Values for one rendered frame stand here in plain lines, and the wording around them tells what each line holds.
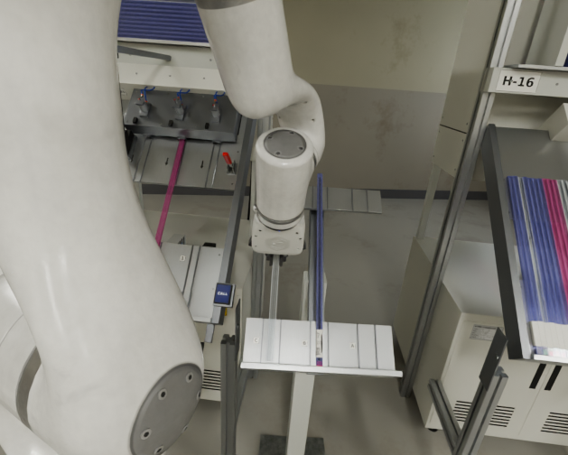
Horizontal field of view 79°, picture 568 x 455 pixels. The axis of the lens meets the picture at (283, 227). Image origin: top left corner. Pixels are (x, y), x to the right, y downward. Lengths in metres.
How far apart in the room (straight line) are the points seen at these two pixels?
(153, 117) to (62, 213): 0.93
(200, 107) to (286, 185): 0.68
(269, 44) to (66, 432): 0.38
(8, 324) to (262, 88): 0.33
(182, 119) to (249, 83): 0.72
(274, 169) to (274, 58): 0.15
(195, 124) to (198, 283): 0.47
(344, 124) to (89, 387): 4.11
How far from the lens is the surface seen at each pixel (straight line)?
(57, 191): 0.25
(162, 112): 1.17
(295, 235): 0.63
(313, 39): 4.15
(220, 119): 1.10
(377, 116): 4.39
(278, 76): 0.43
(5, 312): 0.36
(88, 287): 0.26
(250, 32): 0.40
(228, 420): 1.22
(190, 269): 0.99
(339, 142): 4.28
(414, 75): 4.56
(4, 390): 0.35
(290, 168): 0.48
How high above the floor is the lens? 1.30
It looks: 23 degrees down
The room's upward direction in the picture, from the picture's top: 4 degrees clockwise
